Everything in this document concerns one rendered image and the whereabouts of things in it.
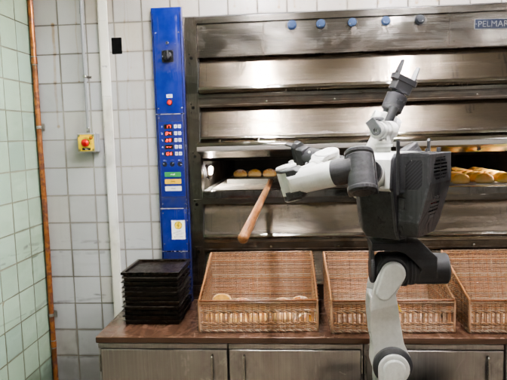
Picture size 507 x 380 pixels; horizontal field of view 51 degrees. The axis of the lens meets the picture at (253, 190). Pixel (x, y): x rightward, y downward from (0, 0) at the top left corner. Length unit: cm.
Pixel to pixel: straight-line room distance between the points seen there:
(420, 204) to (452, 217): 114
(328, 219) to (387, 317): 97
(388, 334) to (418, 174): 61
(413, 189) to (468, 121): 117
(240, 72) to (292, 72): 27
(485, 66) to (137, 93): 181
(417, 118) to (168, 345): 167
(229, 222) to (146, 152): 59
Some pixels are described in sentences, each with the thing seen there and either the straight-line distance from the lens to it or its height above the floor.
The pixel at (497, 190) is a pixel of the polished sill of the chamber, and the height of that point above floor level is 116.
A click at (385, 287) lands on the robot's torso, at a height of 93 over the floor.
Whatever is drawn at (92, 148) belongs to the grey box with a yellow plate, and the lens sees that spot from 296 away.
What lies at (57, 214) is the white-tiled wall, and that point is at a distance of 315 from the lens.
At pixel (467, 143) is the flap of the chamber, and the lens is 281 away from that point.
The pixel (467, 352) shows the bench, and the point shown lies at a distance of 258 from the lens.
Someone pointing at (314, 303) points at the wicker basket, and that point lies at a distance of 247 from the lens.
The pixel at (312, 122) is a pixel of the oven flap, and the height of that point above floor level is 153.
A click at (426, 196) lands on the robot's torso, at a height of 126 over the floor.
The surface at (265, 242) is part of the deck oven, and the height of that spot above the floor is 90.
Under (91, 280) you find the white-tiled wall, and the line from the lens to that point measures 315.
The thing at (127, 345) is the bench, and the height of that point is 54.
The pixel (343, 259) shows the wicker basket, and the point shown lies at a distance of 287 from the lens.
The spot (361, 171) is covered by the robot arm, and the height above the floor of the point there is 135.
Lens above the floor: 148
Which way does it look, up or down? 6 degrees down
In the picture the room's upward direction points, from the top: 2 degrees counter-clockwise
